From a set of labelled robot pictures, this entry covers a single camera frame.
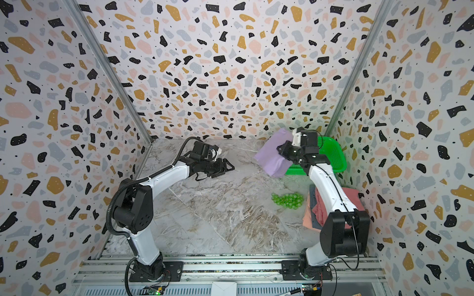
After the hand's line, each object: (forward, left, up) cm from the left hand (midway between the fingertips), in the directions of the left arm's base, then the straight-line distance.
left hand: (231, 166), depth 88 cm
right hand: (+4, -20, +12) cm, 24 cm away
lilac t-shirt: (-4, -20, +8) cm, 22 cm away
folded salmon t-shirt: (-20, -36, -14) cm, 44 cm away
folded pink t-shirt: (-20, -41, -8) cm, 46 cm away
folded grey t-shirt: (-24, -38, -10) cm, 46 cm away
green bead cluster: (-12, -29, -12) cm, 34 cm away
